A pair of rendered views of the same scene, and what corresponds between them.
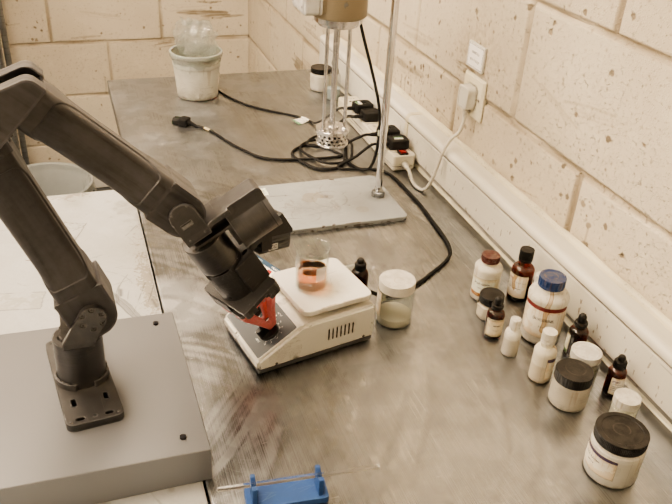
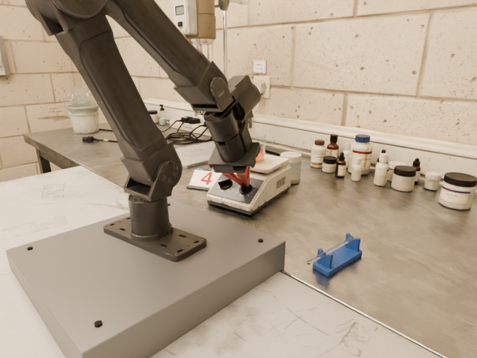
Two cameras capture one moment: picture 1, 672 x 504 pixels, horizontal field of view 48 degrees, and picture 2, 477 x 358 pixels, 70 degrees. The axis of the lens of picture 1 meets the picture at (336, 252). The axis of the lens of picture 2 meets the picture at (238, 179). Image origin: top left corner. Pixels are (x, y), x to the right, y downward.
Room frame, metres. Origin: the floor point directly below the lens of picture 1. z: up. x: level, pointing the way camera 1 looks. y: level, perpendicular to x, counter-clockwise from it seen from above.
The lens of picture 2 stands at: (0.24, 0.40, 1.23)
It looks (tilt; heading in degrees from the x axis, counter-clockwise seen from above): 20 degrees down; 336
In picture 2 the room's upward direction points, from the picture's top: straight up
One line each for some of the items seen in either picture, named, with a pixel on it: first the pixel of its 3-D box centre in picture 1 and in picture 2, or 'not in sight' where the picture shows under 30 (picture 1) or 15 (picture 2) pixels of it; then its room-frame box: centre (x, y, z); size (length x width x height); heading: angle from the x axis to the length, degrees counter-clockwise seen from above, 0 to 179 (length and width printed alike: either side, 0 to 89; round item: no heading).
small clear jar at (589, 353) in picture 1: (583, 364); (396, 172); (0.89, -0.38, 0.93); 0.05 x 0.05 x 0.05
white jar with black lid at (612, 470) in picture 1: (615, 450); (457, 190); (0.71, -0.37, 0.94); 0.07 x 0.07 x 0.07
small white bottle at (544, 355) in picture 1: (544, 354); (382, 169); (0.88, -0.32, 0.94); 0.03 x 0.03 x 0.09
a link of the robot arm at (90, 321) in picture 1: (82, 312); (149, 177); (0.78, 0.32, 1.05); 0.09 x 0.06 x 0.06; 22
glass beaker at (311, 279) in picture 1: (310, 265); (253, 147); (0.96, 0.04, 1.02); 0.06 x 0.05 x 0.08; 66
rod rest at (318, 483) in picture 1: (286, 487); (338, 252); (0.63, 0.04, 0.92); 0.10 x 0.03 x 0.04; 105
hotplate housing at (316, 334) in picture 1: (305, 312); (253, 180); (0.96, 0.04, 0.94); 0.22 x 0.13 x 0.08; 122
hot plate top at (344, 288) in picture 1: (320, 285); (258, 161); (0.97, 0.02, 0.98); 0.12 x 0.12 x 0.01; 32
